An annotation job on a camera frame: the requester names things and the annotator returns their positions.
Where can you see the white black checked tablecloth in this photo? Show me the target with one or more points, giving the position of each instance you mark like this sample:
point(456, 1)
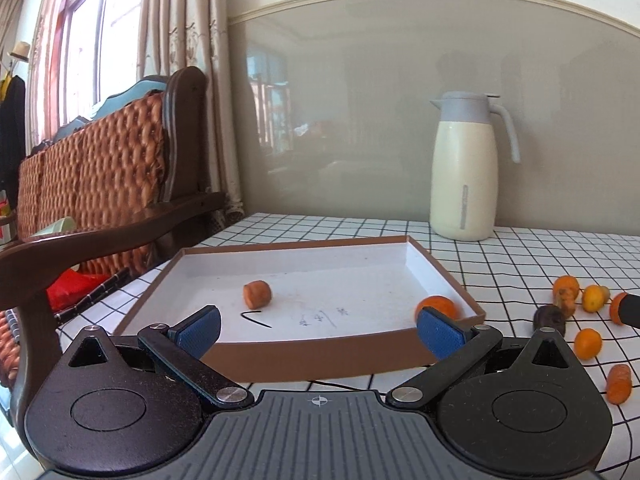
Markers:
point(525, 260)

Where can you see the pale green cup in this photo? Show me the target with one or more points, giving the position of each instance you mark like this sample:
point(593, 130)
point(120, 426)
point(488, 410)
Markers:
point(55, 226)

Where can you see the straw hat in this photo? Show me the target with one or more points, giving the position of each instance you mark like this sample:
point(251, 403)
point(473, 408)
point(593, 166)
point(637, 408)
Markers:
point(20, 52)

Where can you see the small orange mandarin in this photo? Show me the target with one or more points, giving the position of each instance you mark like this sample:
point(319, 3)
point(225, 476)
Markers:
point(587, 343)

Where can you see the woven rattan sofa cover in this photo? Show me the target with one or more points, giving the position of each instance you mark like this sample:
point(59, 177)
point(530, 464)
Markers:
point(100, 170)

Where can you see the cream thermos jug grey lid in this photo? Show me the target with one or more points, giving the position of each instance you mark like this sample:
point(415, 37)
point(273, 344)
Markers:
point(462, 175)

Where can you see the dark purple fruit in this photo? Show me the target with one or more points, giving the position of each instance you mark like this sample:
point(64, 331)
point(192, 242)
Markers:
point(549, 316)

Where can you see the small yellow-orange kumquat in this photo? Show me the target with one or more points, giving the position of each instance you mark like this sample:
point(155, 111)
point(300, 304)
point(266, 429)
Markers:
point(592, 299)

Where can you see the beige embroidered curtain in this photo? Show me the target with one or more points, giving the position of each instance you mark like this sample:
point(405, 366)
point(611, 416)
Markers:
point(200, 60)

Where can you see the brown cardboard box white inside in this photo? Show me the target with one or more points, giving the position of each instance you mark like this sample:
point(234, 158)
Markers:
point(325, 270)

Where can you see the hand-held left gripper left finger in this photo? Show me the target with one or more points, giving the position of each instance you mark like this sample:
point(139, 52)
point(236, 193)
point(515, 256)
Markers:
point(200, 331)

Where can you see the red plastic bag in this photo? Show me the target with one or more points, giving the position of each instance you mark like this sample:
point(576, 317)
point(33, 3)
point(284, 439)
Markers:
point(70, 287)

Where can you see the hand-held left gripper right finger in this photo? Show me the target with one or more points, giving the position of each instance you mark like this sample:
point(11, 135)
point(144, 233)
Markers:
point(440, 331)

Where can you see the orange carrot piece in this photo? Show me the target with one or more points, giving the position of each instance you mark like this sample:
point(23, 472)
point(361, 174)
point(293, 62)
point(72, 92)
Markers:
point(619, 384)
point(257, 294)

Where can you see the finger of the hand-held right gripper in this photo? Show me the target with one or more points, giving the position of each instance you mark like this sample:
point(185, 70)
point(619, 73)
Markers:
point(631, 310)

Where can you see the red framed window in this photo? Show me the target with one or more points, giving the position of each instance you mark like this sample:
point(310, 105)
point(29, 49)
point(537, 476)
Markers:
point(95, 35)

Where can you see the dark hanging coat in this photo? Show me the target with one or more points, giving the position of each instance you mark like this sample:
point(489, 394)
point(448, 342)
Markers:
point(12, 135)

